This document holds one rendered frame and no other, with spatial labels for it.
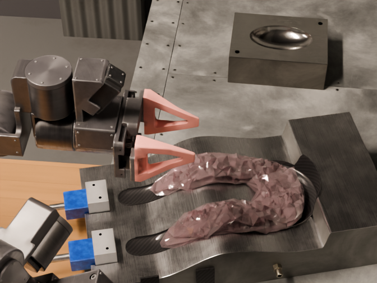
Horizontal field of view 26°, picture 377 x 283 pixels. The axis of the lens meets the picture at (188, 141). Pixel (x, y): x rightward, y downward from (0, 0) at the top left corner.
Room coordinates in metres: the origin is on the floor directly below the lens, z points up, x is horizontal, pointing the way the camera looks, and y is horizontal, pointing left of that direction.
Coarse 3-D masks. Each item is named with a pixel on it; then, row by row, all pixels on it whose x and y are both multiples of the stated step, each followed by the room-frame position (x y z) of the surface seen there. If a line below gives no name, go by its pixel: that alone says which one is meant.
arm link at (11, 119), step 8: (0, 96) 0.77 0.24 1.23; (8, 96) 0.77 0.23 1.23; (0, 104) 0.75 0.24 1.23; (8, 104) 0.76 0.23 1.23; (0, 112) 0.74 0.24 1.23; (8, 112) 0.75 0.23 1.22; (0, 120) 0.73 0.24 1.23; (8, 120) 0.73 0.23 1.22; (0, 128) 0.72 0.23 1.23; (8, 128) 0.72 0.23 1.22
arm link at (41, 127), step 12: (36, 120) 0.73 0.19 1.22; (60, 120) 0.73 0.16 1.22; (72, 120) 0.73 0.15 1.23; (36, 132) 0.72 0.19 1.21; (48, 132) 0.72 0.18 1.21; (60, 132) 0.72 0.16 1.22; (72, 132) 0.72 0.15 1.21; (36, 144) 0.72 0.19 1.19; (48, 144) 0.72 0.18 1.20; (60, 144) 0.71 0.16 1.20; (72, 144) 0.71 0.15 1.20
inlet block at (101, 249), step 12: (84, 240) 0.81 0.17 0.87; (96, 240) 0.80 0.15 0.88; (108, 240) 0.80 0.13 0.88; (72, 252) 0.79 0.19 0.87; (84, 252) 0.79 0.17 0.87; (96, 252) 0.78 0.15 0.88; (108, 252) 0.78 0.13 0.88; (72, 264) 0.77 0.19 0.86; (84, 264) 0.77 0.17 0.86; (96, 264) 0.77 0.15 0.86
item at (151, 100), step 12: (144, 96) 0.77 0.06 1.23; (156, 96) 0.78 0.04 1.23; (132, 108) 0.75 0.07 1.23; (144, 108) 0.77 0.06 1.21; (168, 108) 0.76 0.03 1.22; (180, 108) 0.77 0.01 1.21; (132, 120) 0.73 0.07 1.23; (144, 120) 0.77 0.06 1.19; (156, 120) 0.78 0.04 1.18; (192, 120) 0.76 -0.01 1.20; (132, 132) 0.72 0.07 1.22; (144, 132) 0.77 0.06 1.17; (156, 132) 0.76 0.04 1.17
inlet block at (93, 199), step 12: (96, 180) 0.93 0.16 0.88; (72, 192) 0.91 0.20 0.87; (84, 192) 0.91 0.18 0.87; (96, 192) 0.90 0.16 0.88; (60, 204) 0.89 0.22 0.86; (72, 204) 0.89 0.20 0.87; (84, 204) 0.89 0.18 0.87; (96, 204) 0.88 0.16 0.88; (108, 204) 0.88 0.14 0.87; (72, 216) 0.88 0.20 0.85; (84, 216) 0.88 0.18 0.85
